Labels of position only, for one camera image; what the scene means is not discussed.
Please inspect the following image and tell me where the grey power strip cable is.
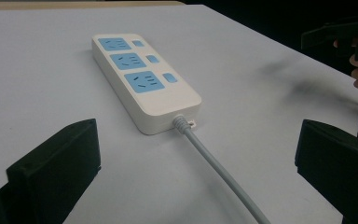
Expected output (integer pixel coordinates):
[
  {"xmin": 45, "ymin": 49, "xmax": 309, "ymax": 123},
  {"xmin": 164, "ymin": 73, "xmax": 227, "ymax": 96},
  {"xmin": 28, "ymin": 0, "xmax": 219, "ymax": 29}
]
[{"xmin": 172, "ymin": 114, "xmax": 272, "ymax": 224}]

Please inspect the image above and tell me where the white and blue power strip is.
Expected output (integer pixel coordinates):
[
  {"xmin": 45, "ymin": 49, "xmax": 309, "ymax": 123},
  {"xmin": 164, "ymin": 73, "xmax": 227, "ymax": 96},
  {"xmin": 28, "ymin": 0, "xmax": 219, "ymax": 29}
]
[{"xmin": 91, "ymin": 33, "xmax": 203, "ymax": 136}]

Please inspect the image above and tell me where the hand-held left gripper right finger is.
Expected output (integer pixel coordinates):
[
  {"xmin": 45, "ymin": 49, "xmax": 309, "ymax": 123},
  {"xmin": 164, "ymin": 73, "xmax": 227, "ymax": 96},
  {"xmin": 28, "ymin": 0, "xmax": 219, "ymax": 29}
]
[{"xmin": 294, "ymin": 119, "xmax": 358, "ymax": 224}]

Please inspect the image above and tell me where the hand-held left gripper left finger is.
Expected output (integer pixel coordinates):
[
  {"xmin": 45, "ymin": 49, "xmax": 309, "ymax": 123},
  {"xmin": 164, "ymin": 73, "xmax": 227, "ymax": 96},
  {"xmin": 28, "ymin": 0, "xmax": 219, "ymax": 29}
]
[{"xmin": 6, "ymin": 118, "xmax": 102, "ymax": 224}]

